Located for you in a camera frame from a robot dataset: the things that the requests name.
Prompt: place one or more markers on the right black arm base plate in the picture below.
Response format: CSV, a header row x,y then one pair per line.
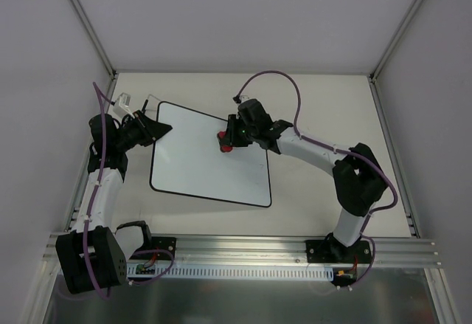
x,y
329,250

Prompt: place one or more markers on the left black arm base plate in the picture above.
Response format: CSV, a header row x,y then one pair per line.
x,y
163,242

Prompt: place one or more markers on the red whiteboard eraser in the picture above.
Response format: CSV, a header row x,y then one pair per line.
x,y
224,143

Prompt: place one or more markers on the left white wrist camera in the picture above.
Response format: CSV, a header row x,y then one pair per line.
x,y
121,106

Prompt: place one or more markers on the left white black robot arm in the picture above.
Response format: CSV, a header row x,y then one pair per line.
x,y
92,256

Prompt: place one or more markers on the right aluminium frame post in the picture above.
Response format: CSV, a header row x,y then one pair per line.
x,y
407,19

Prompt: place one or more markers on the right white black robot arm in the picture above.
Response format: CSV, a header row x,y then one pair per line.
x,y
357,176

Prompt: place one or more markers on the wire whiteboard stand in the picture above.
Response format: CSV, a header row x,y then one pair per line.
x,y
151,103

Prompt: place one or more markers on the left aluminium frame post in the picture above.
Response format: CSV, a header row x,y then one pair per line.
x,y
90,32

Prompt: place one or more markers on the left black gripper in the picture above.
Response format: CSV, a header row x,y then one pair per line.
x,y
144,128

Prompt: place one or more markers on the white slotted cable duct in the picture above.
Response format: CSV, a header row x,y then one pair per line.
x,y
193,271

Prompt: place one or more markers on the aluminium frame post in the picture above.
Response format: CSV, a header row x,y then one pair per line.
x,y
90,32
407,19

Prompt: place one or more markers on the aluminium mounting rail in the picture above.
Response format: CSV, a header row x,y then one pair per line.
x,y
286,251

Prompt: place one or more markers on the white board with black frame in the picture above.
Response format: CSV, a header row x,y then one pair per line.
x,y
188,161

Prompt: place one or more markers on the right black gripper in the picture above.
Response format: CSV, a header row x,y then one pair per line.
x,y
231,136

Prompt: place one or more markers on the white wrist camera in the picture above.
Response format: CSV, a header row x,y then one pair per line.
x,y
121,106
243,97

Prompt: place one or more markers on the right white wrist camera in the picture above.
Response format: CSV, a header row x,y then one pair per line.
x,y
243,97

